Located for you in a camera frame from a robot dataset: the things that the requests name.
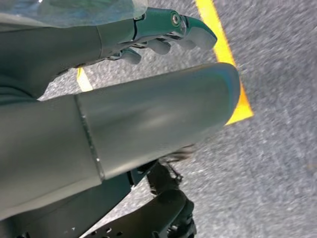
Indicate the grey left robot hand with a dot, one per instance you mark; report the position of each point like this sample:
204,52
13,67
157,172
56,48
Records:
149,115

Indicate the yellow floor tape square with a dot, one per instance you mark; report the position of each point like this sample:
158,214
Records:
223,46

